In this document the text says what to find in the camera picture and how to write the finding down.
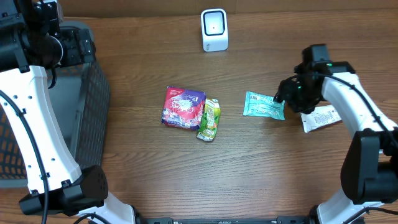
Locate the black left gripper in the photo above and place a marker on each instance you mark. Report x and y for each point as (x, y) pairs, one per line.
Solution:
(84, 45)

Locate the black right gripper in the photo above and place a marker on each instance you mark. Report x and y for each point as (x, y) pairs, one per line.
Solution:
(283, 93)

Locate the white conditioner tube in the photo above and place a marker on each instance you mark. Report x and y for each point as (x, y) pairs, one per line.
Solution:
(320, 117)

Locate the teal snack packet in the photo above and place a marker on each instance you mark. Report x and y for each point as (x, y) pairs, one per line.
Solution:
(263, 106)

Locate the green tea drink carton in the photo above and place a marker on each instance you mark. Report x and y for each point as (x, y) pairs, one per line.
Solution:
(210, 120)

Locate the red purple snack bag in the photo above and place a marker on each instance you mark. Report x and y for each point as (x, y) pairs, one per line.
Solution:
(183, 108)

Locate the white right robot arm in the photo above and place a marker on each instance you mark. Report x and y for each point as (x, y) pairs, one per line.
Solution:
(369, 173)

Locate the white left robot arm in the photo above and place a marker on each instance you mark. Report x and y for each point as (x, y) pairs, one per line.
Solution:
(34, 41)

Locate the white barcode scanner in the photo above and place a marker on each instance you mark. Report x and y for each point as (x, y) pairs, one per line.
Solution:
(214, 30)

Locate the grey plastic mesh basket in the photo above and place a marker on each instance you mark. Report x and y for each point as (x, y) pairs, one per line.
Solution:
(80, 101)

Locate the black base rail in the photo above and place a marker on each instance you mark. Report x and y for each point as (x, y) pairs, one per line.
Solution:
(278, 220)

